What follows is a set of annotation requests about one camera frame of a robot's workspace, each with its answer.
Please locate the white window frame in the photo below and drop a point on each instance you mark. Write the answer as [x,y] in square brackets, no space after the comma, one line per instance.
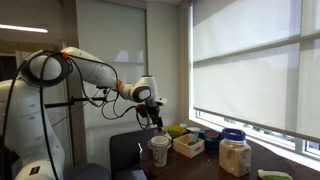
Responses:
[266,133]

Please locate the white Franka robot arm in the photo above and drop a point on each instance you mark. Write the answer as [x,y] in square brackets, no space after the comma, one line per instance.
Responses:
[93,71]

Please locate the white square box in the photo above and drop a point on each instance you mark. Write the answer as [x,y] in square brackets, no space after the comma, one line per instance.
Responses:
[188,146]

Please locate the white roller blind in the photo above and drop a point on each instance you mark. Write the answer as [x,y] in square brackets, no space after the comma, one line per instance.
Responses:
[310,76]
[111,50]
[243,66]

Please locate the black mounting rod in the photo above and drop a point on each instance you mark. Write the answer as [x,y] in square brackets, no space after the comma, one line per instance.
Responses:
[71,101]

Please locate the white and green packet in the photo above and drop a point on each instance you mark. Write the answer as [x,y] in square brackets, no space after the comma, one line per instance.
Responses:
[273,174]

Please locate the dark grey sofa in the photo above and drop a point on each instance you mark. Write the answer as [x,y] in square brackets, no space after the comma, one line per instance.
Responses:
[128,153]

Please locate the blue grey chair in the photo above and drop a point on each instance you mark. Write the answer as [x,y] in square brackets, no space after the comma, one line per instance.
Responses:
[87,171]

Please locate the ceiling strip light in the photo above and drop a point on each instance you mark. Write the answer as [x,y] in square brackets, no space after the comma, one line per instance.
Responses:
[23,28]

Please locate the small red item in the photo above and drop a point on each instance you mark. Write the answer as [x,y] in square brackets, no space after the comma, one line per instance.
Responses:
[209,134]

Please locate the dark blue bowl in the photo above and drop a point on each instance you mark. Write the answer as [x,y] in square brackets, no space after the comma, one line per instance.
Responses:
[213,143]

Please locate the yellow bowl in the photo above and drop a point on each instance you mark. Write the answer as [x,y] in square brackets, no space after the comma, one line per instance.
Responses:
[174,131]

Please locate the jar with blue lid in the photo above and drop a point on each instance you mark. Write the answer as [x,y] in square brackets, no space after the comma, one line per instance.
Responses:
[235,155]

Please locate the small teal cup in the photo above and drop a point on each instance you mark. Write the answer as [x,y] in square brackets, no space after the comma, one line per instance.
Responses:
[211,135]

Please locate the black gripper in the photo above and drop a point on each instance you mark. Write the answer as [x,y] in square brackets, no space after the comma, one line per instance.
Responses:
[152,112]

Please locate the patterned paper cup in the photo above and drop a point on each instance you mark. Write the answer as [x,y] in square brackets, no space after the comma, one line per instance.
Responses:
[160,151]

